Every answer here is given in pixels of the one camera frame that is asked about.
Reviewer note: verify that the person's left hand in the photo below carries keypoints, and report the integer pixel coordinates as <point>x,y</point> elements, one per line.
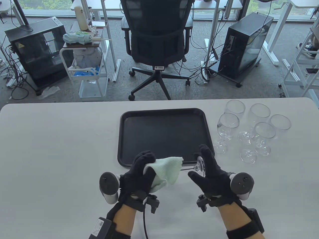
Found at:
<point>137,179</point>

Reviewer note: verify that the person's right hand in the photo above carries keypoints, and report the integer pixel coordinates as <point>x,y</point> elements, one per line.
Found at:
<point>214,176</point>

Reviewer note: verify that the clear wine glass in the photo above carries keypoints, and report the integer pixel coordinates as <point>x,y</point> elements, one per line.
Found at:
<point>235,109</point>
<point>265,130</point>
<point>200,165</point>
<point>260,114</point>
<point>228,127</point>
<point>280,123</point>

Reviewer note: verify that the green fish scale cleaning cloth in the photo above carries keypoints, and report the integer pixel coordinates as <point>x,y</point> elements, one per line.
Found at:
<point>167,169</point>

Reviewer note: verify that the plain black forearm box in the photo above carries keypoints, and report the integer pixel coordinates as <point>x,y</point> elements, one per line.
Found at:
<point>256,220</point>

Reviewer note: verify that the person's left forearm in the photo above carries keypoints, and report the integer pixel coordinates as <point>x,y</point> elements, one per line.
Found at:
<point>124,219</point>

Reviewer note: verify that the person's right forearm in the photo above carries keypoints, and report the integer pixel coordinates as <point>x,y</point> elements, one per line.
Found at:
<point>231,216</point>

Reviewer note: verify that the grey round hand tracker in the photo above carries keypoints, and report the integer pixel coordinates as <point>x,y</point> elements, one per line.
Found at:
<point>241,183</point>
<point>108,181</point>

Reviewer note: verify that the black plastic tray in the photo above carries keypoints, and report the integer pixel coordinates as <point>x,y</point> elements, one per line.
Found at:
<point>164,132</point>

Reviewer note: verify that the black box with white label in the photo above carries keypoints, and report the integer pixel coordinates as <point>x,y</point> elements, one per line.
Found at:
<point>99,227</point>

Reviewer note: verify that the white rolling cart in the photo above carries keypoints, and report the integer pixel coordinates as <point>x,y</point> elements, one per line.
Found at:
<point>93,89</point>

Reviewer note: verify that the white power strip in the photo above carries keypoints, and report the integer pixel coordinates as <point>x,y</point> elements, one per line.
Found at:
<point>204,74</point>

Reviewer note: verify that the blue plastic bag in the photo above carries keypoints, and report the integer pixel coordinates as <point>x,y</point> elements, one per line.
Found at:
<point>82,73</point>

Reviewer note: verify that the clear plastic bag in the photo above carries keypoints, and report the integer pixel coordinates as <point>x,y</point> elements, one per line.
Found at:
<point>49,91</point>

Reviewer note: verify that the white plastic bag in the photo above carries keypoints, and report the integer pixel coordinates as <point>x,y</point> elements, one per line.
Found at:
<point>86,58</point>

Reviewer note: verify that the black office chair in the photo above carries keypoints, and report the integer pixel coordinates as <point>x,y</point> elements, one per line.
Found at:
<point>157,42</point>

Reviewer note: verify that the pale green folded umbrella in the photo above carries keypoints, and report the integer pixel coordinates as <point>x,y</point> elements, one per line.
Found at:
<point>77,38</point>

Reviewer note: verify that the black glass-sided computer tower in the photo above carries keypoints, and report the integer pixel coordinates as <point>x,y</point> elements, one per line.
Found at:
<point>37,54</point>

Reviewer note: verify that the flat tablet device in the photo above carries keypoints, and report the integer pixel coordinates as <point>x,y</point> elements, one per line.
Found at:
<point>97,24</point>

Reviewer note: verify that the cream cylindrical bottle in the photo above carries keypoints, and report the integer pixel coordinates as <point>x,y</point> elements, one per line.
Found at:
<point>81,17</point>

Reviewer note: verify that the black pole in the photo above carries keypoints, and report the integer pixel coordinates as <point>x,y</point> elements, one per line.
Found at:
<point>20,13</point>

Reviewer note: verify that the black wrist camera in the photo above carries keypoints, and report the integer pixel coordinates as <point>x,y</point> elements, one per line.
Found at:
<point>152,203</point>
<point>203,204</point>

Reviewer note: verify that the white shelf frame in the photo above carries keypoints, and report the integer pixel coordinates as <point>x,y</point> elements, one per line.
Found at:
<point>294,61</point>

